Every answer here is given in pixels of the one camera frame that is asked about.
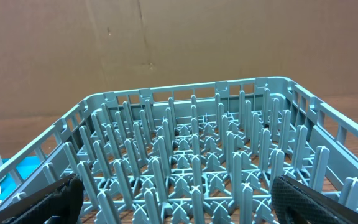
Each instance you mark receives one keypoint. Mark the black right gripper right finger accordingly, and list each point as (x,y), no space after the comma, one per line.
(295,203)

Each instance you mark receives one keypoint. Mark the grey dishwasher rack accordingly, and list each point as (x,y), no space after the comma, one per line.
(194,153)

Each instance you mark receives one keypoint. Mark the teal plastic tray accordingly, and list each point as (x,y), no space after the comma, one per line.
(25,168)

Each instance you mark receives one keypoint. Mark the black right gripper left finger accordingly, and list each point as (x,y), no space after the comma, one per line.
(59,202)

